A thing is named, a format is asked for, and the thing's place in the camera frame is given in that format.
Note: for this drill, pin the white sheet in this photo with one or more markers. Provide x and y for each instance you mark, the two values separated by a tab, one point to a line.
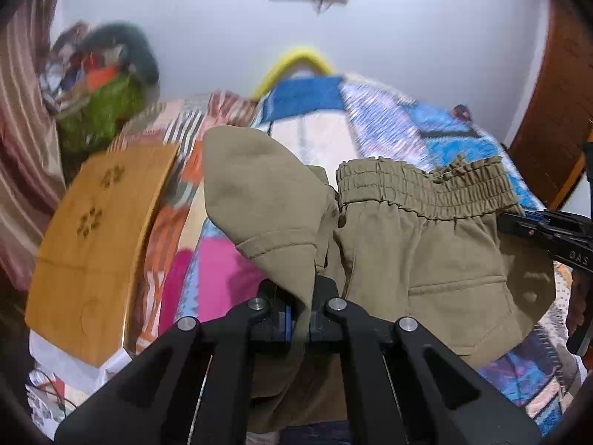
69	366

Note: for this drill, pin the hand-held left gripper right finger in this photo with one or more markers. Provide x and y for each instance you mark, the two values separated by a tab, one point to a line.
319	324

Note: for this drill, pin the patchwork blanket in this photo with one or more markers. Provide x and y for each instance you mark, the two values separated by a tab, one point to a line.
305	97

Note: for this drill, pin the wooden bed headboard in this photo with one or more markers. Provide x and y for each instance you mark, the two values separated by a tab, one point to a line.
92	250

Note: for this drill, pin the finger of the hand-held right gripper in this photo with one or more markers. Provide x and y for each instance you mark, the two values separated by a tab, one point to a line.
523	229
539	216

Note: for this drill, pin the orange striped blanket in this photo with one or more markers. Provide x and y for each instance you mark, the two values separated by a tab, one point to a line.
185	120

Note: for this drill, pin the wooden door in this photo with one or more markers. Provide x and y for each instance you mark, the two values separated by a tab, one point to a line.
546	139

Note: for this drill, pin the grey plush toy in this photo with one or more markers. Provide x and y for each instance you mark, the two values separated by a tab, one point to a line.
139	51

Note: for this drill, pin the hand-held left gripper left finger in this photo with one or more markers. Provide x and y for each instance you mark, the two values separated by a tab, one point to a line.
288	322

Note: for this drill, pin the pink cloth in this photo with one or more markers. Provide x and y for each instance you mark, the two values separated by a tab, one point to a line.
217	278

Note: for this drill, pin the pile of mixed clutter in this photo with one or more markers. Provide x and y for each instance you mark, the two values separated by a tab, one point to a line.
69	69

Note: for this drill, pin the striped red curtain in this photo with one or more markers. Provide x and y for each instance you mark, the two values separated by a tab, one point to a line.
23	148

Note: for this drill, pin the khaki pants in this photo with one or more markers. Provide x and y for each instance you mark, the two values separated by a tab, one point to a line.
417	250

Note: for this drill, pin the yellow foam arch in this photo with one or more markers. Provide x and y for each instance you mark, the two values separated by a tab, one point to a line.
296	53

